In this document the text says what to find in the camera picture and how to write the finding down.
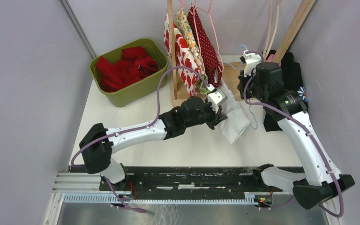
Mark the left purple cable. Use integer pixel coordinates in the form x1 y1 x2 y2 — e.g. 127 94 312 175
70 66 215 214

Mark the black garment with flower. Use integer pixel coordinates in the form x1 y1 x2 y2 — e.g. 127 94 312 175
263 52 308 132

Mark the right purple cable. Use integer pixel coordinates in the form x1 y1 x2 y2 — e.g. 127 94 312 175
242 50 345 218

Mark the blue wire hanger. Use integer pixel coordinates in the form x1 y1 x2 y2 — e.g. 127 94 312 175
223 45 259 130

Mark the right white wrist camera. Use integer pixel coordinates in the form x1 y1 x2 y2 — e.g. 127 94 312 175
240 50 264 77

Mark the white garment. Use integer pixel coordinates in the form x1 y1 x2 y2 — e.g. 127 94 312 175
218 81 251 144

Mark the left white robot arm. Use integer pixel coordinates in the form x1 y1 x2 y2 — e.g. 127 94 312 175
79 92 227 191

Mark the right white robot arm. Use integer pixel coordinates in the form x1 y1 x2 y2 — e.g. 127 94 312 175
238 62 355 210

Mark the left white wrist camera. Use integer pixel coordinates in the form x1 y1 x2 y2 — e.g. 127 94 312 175
207 89 227 112

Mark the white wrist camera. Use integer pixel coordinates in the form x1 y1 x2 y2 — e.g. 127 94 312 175
207 89 227 112
240 50 264 77

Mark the yellow floral print garment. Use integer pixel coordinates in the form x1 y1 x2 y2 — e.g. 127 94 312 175
174 7 209 94

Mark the purple cable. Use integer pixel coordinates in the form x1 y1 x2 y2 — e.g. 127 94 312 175
242 50 345 218
70 66 215 214

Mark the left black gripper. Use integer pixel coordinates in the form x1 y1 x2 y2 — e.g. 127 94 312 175
186 100 227 131

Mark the red poppy print garment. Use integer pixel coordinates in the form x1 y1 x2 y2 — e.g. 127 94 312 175
164 15 199 96

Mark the dark red polka-dot garment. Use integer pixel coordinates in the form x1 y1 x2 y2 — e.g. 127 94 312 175
187 7 223 88

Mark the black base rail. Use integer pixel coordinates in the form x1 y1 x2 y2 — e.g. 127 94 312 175
113 166 284 200

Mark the cream plastic hanger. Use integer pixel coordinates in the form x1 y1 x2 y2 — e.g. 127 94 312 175
263 0 283 59

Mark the white slotted cable duct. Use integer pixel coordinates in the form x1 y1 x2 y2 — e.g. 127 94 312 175
63 193 261 206

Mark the pink wire hanger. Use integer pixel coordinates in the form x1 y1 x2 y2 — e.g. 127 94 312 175
179 0 225 73

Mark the wooden clothes rack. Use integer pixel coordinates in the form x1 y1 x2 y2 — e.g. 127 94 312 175
171 0 316 106

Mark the green plastic basket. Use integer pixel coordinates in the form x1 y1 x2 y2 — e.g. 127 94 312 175
90 38 168 107

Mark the red skirt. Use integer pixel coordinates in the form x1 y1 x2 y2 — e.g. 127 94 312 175
96 46 159 92

